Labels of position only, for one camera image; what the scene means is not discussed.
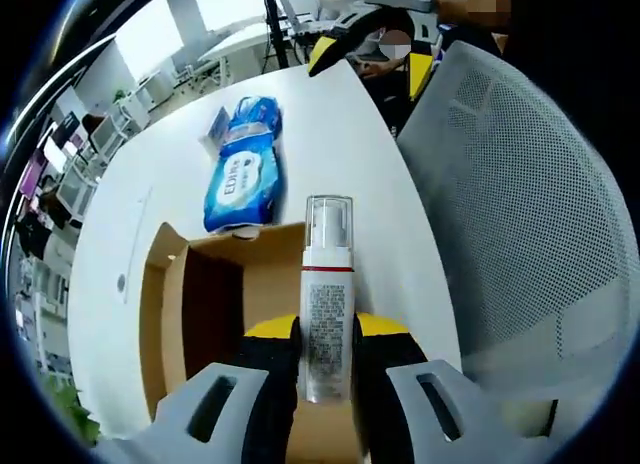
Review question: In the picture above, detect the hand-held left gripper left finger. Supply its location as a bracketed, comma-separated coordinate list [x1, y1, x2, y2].
[93, 313, 304, 464]

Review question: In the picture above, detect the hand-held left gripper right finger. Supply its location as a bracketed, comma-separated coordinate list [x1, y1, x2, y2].
[351, 311, 557, 464]

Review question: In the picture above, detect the white pump bottle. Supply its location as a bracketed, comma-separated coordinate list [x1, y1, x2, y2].
[298, 194, 357, 404]

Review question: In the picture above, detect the brown cardboard shoe box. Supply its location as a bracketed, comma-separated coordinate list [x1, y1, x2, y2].
[139, 221, 372, 464]

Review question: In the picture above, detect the light blue wet wipes pack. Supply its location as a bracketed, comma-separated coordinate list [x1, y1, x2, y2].
[202, 143, 290, 235]

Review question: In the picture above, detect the dark blue tissue pack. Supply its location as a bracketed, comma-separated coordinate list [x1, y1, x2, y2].
[219, 96, 285, 158]

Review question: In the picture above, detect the small white carton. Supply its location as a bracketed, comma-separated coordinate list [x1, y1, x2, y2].
[199, 106, 232, 151]

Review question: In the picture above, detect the grey mesh office chair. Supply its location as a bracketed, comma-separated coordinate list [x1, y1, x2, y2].
[397, 39, 640, 435]

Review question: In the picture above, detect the potted green plant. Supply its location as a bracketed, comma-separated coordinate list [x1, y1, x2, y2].
[39, 373, 102, 446]

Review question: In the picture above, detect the white table cable cover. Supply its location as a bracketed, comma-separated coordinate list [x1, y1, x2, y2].
[116, 186, 154, 306]

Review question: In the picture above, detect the purple wall screen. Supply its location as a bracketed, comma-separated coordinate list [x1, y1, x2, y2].
[19, 151, 51, 198]

